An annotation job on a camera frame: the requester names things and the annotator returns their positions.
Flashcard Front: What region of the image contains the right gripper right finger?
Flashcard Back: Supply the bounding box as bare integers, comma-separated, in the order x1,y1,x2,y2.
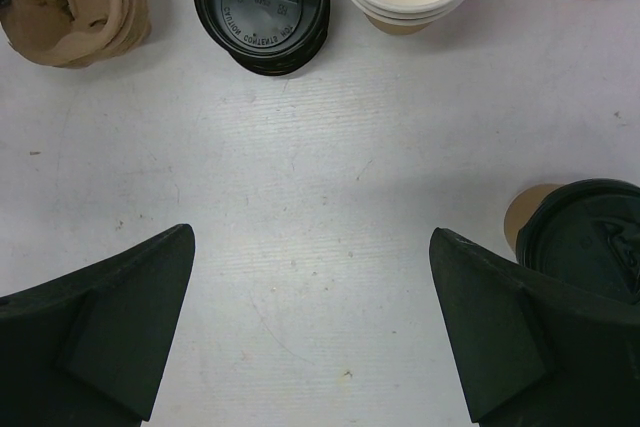
429,228,639,426

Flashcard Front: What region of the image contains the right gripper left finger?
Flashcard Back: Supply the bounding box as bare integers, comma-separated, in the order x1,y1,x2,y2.
1,224,195,426

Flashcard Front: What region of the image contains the brown paper coffee cup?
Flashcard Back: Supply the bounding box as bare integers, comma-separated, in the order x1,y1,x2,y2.
503,184,562,253

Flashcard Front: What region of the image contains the brown cardboard cup carrier stack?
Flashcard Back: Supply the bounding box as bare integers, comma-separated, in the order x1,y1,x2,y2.
1,0,151,68

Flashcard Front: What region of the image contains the black coffee lid stack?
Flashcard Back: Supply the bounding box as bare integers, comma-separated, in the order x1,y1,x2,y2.
194,0,331,76

